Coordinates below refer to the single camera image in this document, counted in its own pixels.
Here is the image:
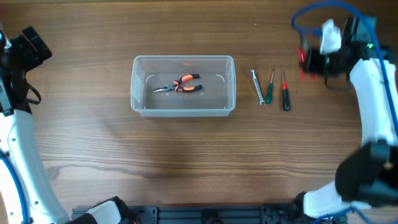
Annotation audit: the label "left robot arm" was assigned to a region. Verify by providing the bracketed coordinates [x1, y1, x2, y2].
[1, 27, 139, 223]

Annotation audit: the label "orange black needle-nose pliers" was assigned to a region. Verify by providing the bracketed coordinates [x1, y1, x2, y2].
[152, 73, 203, 94]

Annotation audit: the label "right blue cable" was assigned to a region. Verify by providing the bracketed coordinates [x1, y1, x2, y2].
[291, 0, 398, 224]

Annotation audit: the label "green handled screwdriver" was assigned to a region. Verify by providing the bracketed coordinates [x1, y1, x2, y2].
[265, 70, 275, 105]

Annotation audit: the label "left blue cable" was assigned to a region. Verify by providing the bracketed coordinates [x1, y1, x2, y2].
[0, 149, 32, 224]

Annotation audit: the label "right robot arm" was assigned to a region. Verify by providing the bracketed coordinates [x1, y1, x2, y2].
[292, 16, 397, 223]

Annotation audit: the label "small silver wrench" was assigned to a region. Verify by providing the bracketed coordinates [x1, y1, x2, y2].
[251, 69, 265, 105]

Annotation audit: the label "blue cable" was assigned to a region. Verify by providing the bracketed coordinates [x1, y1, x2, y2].
[0, 149, 32, 224]
[291, 0, 398, 224]

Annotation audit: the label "clear plastic container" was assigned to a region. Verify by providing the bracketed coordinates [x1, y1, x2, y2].
[131, 55, 236, 117]

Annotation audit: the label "red handled snips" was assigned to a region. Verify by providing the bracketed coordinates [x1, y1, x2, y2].
[298, 32, 318, 81]

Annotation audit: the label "red black handled screwdriver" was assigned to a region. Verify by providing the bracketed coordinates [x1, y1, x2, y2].
[281, 72, 290, 111]

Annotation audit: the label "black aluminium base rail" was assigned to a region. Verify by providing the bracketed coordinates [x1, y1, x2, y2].
[71, 203, 348, 224]

